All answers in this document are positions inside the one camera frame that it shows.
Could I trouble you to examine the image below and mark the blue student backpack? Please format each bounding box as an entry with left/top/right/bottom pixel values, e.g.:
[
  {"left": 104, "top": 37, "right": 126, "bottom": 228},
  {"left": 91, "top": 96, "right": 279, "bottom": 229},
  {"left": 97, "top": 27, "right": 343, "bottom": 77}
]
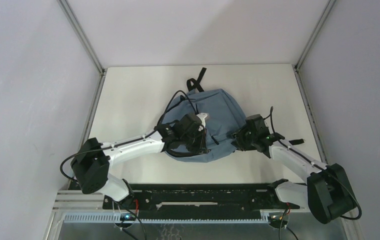
[{"left": 159, "top": 67, "right": 246, "bottom": 163}]

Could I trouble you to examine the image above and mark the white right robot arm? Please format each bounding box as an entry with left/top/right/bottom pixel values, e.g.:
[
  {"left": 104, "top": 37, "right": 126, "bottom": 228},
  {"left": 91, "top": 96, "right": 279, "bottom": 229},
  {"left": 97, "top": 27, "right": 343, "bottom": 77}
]
[{"left": 231, "top": 114, "right": 363, "bottom": 224}]

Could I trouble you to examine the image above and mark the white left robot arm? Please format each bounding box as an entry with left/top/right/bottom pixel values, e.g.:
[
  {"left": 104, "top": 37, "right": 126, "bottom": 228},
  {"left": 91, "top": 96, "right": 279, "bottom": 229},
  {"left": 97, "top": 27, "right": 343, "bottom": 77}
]
[{"left": 67, "top": 112, "right": 209, "bottom": 209}]

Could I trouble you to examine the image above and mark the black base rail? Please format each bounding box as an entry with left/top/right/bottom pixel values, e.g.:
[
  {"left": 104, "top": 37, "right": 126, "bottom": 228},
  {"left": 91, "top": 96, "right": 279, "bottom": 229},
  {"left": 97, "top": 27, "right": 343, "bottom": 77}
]
[{"left": 102, "top": 182, "right": 300, "bottom": 220}]

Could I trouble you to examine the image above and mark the aluminium frame front rail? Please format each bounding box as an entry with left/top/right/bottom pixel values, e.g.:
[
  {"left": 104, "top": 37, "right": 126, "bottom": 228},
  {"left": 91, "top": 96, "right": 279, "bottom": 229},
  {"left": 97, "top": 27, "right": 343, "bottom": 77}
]
[{"left": 52, "top": 188, "right": 355, "bottom": 224}]

